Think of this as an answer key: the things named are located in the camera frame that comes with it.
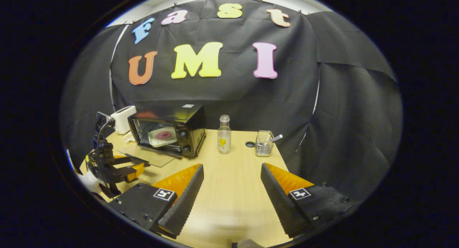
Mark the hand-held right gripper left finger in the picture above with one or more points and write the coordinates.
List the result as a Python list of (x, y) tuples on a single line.
[(183, 205)]

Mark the black backdrop cloth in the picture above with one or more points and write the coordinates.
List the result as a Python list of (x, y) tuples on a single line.
[(229, 93)]

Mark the black electric oven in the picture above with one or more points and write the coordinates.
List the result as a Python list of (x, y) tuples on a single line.
[(192, 124)]

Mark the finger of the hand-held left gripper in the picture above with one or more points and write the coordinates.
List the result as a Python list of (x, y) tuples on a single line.
[(134, 159), (123, 173)]

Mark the white rectangular food plate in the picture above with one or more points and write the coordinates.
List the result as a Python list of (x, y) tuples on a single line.
[(156, 140)]

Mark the pink ham slice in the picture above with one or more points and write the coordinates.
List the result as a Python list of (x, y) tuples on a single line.
[(164, 135)]

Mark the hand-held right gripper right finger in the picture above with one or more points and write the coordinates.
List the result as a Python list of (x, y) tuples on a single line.
[(279, 201)]

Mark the white toaster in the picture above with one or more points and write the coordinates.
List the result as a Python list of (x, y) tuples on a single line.
[(123, 118)]

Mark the glass bottle with yellow label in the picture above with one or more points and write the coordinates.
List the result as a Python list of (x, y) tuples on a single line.
[(224, 136)]

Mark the small black bottle cap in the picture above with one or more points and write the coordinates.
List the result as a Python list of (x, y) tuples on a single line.
[(250, 144)]

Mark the metal spoon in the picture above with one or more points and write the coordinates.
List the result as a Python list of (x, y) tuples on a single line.
[(277, 137)]

